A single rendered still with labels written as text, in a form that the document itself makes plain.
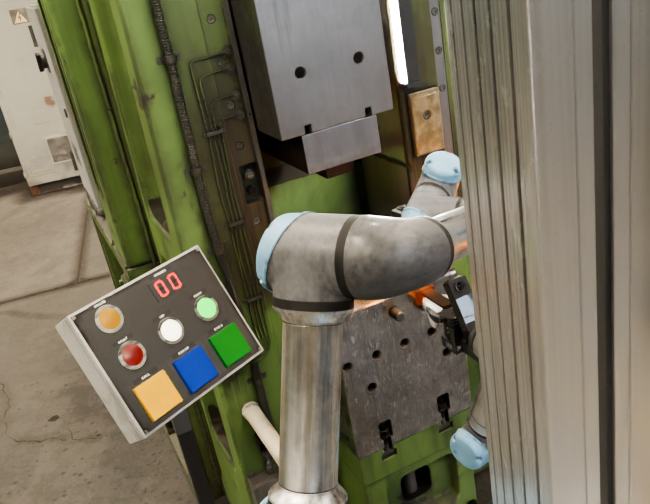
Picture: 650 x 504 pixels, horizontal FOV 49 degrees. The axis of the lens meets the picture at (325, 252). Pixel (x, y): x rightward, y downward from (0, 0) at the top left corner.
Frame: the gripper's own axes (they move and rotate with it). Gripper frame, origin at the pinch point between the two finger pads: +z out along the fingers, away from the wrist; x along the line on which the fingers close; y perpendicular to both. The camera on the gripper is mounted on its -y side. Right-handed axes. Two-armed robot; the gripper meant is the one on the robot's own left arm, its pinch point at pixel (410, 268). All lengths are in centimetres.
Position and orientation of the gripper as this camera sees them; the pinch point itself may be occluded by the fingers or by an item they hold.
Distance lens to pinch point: 165.2
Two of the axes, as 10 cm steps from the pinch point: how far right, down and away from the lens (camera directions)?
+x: 8.9, -3.2, 3.3
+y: 4.6, 7.0, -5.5
